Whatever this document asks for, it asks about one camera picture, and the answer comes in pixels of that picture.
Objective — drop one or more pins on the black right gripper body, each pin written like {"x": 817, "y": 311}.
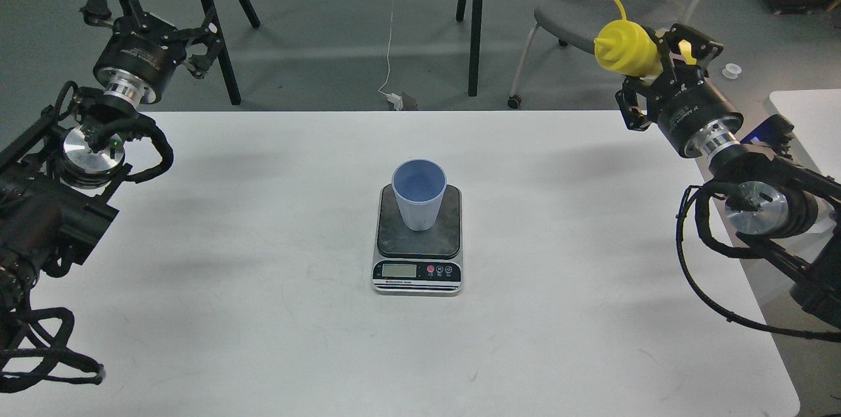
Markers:
{"x": 697, "y": 120}

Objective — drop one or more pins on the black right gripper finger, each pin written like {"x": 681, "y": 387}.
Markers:
{"x": 684, "y": 53}
{"x": 634, "y": 117}

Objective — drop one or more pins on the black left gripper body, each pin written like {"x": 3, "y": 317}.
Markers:
{"x": 142, "y": 53}

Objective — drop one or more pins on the yellow squeeze bottle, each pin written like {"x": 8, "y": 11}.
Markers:
{"x": 624, "y": 43}

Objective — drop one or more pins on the blue ribbed plastic cup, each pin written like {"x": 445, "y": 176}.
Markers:
{"x": 419, "y": 186}

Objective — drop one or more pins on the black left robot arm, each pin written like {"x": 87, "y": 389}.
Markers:
{"x": 59, "y": 175}

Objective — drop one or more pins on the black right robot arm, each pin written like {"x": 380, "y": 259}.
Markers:
{"x": 757, "y": 194}

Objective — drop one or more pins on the digital kitchen scale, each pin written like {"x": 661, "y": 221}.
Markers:
{"x": 419, "y": 263}

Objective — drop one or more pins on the small white spool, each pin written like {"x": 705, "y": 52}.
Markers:
{"x": 731, "y": 71}

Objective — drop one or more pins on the white side table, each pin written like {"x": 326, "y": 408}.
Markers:
{"x": 815, "y": 115}

